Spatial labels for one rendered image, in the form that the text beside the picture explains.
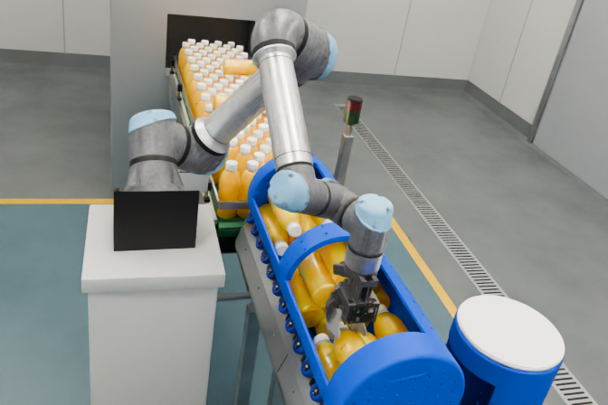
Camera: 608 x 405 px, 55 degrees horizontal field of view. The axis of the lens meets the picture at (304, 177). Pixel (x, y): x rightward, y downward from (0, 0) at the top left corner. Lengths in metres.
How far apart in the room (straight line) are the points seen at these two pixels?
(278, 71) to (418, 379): 0.67
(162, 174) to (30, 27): 4.80
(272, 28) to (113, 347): 0.85
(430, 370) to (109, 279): 0.72
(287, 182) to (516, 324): 0.84
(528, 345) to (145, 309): 0.96
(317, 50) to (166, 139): 0.43
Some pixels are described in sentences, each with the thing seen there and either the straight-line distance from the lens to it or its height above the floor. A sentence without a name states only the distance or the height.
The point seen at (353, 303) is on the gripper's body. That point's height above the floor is 1.24.
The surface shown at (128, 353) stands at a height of 0.91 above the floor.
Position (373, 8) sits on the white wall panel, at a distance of 6.45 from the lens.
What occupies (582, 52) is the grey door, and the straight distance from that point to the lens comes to 5.74.
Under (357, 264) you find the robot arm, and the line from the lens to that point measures 1.19.
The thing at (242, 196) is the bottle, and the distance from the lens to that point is 2.05.
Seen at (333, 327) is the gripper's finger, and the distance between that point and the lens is 1.33.
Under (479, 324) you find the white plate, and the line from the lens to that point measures 1.65.
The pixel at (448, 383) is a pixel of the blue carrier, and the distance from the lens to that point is 1.29.
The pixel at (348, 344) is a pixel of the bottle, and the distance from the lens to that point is 1.30.
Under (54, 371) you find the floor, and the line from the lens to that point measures 2.81.
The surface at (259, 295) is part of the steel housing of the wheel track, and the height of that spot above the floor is 0.87.
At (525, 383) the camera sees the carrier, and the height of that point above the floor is 0.99.
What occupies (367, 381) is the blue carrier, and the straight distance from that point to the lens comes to 1.18.
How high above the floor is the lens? 2.01
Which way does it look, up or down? 27 degrees down
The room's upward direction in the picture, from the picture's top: 10 degrees clockwise
